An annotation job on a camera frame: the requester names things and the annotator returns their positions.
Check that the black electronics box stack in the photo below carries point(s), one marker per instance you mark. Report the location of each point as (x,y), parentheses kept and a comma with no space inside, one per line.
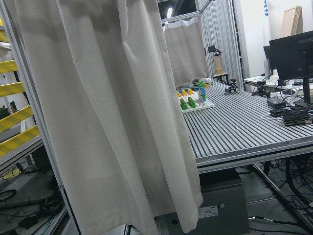
(290,114)

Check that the white tray coloured blocks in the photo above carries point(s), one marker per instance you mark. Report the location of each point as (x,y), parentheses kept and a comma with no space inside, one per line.
(194,98)

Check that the white curtain far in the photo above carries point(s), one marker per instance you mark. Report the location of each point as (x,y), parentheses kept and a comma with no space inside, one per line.
(186,51)

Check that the white curtain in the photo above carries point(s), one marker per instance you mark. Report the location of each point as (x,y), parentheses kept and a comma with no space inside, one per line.
(186,51)
(104,81)

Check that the aluminium slotted table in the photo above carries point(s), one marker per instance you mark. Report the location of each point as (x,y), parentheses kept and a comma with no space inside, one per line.
(237,131)

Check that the black computer monitor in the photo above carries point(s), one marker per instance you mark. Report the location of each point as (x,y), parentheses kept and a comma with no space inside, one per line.
(293,59)

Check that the yellow striped stair rail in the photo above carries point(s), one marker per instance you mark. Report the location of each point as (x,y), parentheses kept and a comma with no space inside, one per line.
(17,117)

